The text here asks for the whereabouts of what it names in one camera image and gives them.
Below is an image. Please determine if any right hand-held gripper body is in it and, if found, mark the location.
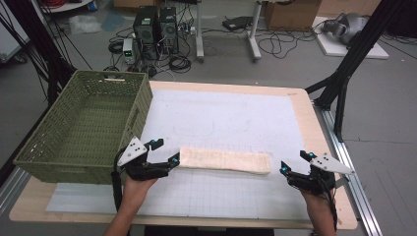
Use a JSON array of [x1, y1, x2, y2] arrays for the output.
[[285, 152, 356, 197]]

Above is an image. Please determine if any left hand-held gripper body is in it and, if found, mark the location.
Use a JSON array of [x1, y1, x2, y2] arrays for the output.
[[116, 137, 172, 182]]

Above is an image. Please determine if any beige towel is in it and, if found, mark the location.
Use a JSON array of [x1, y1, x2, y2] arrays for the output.
[[178, 146, 273, 175]]

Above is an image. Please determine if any person's right hand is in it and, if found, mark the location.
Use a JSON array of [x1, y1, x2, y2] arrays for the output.
[[299, 190, 333, 211]]

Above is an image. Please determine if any person's left hand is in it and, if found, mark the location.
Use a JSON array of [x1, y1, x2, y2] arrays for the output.
[[122, 176, 158, 198]]

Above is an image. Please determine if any green plastic basket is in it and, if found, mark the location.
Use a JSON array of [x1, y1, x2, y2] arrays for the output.
[[13, 69, 154, 186]]

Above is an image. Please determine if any white grid mat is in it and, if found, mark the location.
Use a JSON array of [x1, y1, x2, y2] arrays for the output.
[[45, 88, 313, 220]]

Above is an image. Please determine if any grey power supply unit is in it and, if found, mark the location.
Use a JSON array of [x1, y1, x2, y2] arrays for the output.
[[122, 37, 137, 65]]

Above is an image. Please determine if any black metal stand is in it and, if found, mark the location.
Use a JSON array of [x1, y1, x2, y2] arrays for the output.
[[2, 0, 78, 107], [304, 0, 408, 143]]

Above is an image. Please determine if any black computer tower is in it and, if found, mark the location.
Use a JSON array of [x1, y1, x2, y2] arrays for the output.
[[158, 6, 180, 55], [132, 5, 162, 61]]

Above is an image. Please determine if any white table leg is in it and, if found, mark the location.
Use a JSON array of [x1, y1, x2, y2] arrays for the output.
[[194, 0, 206, 63], [248, 0, 263, 62]]

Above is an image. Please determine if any white floor board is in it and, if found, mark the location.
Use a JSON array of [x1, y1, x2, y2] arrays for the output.
[[312, 16, 390, 60]]

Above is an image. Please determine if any grey robot part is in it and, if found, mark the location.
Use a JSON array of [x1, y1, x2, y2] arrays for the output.
[[322, 12, 369, 46]]

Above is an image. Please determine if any clear plastic bag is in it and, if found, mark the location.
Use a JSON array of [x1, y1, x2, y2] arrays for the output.
[[68, 14, 103, 35]]

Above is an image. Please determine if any brown cardboard box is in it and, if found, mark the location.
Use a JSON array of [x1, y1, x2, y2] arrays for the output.
[[264, 0, 323, 32]]

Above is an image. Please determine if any flat black device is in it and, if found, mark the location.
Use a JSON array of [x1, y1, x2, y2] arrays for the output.
[[221, 15, 255, 32]]

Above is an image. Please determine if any round white table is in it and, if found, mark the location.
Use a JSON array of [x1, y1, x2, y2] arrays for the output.
[[38, 0, 95, 15]]

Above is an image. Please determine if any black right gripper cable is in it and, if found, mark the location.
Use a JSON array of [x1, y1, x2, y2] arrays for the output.
[[323, 178, 339, 232]]

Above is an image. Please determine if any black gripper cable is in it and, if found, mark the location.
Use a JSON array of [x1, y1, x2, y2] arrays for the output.
[[323, 178, 339, 232], [110, 150, 125, 214]]

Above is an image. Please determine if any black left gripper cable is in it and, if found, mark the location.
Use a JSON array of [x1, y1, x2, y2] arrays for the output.
[[110, 150, 125, 214]]

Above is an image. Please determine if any aluminium rail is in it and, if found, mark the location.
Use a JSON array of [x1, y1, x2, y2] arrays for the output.
[[314, 103, 384, 236]]

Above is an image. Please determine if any coiled black cable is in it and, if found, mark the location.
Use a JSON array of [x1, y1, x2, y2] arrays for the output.
[[168, 54, 193, 75]]

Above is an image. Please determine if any loose black floor cable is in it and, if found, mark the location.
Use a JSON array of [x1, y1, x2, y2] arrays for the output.
[[257, 29, 318, 61]]

